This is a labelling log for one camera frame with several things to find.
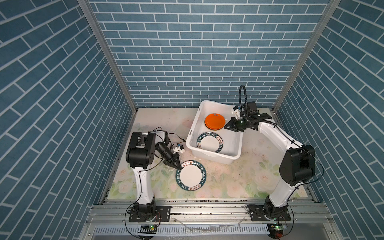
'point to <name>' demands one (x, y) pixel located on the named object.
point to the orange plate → (214, 121)
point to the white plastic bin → (232, 149)
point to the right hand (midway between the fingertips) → (224, 125)
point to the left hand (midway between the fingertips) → (178, 167)
